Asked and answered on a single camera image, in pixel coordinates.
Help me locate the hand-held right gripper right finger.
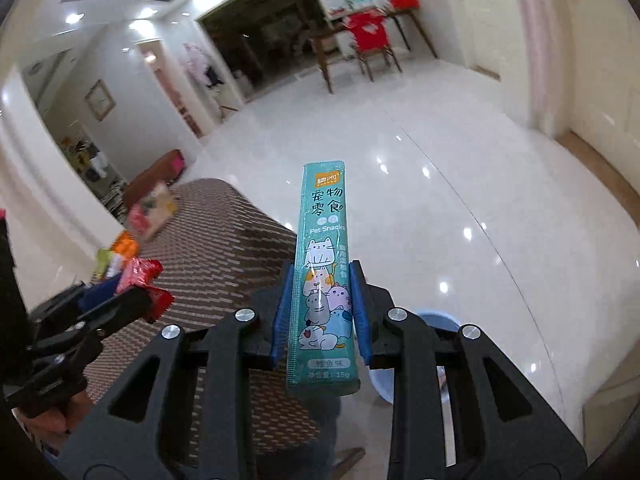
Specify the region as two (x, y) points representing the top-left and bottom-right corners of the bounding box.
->
(349, 259), (586, 480)

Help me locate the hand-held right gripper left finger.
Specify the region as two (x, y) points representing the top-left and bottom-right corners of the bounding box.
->
(57, 259), (297, 480)

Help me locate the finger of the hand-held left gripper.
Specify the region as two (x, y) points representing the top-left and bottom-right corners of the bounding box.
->
(27, 280), (125, 336)
(30, 287), (153, 361)

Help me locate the red candy wrapper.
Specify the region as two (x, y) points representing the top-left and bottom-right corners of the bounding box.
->
(116, 257), (175, 322)

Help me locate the blue plastic bin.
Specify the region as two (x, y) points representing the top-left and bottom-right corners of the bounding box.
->
(370, 308), (463, 405)

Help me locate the teal pet snack packet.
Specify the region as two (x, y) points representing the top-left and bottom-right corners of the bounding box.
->
(286, 158), (362, 395)

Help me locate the person's left hand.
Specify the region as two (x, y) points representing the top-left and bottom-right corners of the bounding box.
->
(12, 394), (96, 457)

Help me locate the orange snack wrapper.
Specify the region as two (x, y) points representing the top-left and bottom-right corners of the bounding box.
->
(111, 231), (140, 262)

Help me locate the cardboard box red label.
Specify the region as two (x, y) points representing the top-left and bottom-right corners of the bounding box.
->
(127, 182), (179, 241)

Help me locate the round table polka-dot tablecloth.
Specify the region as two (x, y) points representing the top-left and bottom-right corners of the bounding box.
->
(82, 177), (323, 463)

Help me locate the red upholstered bench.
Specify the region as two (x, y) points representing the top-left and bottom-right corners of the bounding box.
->
(122, 149), (186, 211)

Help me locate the white shoe rack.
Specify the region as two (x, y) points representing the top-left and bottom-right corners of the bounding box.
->
(59, 130), (126, 222)

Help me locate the open interior doorway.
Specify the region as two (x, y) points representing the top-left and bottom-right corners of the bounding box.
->
(137, 40), (202, 139)

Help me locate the wooden coat stand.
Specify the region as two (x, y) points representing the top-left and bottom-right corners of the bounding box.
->
(200, 60), (242, 117)

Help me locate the pink coat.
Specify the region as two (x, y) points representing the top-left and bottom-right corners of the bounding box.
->
(180, 42), (212, 87)

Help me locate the glass sliding doorway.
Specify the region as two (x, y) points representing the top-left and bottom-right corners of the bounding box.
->
(195, 0), (332, 107)

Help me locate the wooden chair red cover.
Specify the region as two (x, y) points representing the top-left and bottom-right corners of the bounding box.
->
(344, 11), (402, 82)

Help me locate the wooden dining table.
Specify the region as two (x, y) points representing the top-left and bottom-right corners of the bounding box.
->
(312, 6), (438, 94)

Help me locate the white panel door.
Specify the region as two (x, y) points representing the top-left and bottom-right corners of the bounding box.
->
(450, 0), (507, 82)
(565, 0), (640, 192)

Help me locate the pink lace curtain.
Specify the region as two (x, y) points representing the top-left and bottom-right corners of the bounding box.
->
(514, 0), (562, 136)

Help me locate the small framed wall picture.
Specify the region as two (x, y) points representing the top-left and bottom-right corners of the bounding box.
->
(82, 81), (117, 122)

